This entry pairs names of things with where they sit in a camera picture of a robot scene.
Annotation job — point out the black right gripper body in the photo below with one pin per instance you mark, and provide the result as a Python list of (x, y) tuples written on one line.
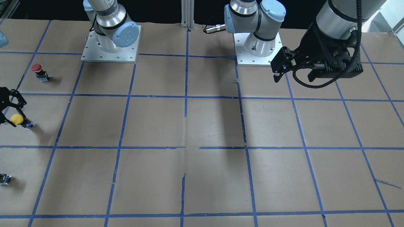
[(8, 101)]

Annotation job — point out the small black switch block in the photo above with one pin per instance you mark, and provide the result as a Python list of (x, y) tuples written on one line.
[(5, 179)]

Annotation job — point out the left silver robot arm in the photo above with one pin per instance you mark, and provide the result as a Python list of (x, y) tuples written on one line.
[(334, 19)]

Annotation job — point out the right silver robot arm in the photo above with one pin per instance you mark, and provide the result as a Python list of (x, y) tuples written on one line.
[(113, 38)]

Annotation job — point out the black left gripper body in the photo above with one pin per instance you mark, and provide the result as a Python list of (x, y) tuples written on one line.
[(310, 41)]

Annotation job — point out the yellow push button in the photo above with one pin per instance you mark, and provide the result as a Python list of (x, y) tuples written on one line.
[(18, 119)]

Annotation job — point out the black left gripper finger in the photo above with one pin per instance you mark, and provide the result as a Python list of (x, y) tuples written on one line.
[(314, 74), (277, 77)]

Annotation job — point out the aluminium frame post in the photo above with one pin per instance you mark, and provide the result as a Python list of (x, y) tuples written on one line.
[(187, 14)]

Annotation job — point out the red push button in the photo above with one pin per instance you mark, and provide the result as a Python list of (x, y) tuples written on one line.
[(41, 75)]

